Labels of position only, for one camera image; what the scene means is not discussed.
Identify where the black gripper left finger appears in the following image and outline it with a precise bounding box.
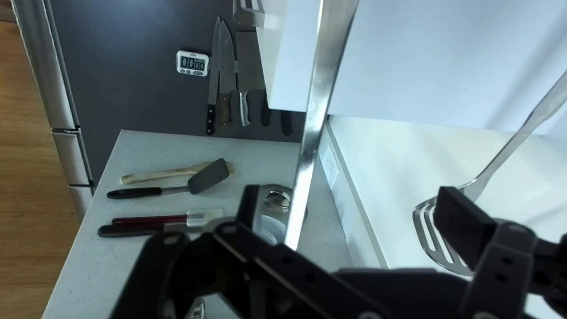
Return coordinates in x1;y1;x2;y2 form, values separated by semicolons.
111;182;378;319

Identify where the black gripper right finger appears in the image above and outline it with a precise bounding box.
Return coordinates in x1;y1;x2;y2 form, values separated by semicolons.
433;185;567;319

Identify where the silver utensil with handle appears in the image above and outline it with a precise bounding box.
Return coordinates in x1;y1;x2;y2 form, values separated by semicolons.
283;0;359;251

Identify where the wooden utensil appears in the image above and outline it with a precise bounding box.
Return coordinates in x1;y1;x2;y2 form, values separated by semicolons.
118;160;208;185

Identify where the black spatula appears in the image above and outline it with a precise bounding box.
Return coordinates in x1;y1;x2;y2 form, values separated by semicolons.
104;155;230;199

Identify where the silver slotted spatula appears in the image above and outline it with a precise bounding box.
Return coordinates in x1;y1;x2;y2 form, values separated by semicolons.
410;68;567;279

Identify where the white digital timer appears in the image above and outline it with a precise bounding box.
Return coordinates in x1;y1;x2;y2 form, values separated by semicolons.
175;49;210;77

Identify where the large chef knife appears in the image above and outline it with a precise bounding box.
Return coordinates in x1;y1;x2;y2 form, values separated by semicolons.
203;13;237;136

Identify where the white upper cabinet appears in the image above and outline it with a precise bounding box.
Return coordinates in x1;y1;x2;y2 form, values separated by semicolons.
253;0;325;113

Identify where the stainless steel refrigerator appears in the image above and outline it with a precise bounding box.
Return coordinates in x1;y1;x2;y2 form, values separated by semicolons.
8;0;95;214

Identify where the dark red handled knife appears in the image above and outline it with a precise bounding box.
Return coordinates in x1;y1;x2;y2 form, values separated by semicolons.
109;210;207;228

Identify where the small black handled knife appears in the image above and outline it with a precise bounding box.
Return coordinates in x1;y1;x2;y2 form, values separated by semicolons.
277;109;295;137
249;86;272;127

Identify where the wooden handled knife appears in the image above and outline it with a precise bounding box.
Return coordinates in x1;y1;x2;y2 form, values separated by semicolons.
214;33;233;127

